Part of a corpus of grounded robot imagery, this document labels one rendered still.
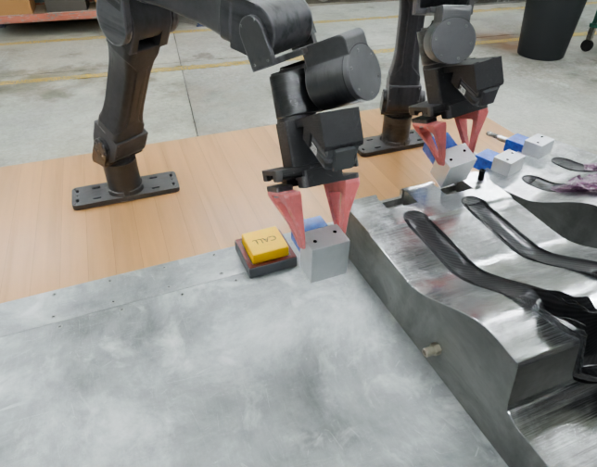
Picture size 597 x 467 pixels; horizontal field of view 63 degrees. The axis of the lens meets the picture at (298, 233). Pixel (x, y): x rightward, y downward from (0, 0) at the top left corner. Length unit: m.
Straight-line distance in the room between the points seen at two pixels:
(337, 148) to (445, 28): 0.27
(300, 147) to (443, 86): 0.29
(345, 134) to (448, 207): 0.34
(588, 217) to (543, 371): 0.38
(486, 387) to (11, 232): 0.80
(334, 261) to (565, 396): 0.29
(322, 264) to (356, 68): 0.23
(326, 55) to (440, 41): 0.22
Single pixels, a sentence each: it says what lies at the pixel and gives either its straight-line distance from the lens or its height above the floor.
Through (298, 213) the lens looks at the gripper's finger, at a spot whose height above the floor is 1.00.
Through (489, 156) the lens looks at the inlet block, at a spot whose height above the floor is 0.87.
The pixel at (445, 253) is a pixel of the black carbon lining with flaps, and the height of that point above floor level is 0.88.
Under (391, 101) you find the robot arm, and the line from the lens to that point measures 1.07.
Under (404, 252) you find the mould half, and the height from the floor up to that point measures 0.89.
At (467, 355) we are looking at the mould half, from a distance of 0.59.
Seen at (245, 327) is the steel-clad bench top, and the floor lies 0.80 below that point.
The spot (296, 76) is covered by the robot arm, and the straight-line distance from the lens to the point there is 0.56.
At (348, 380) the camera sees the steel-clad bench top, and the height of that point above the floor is 0.80.
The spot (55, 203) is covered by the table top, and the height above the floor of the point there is 0.80.
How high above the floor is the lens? 1.31
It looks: 37 degrees down
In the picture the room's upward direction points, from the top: straight up
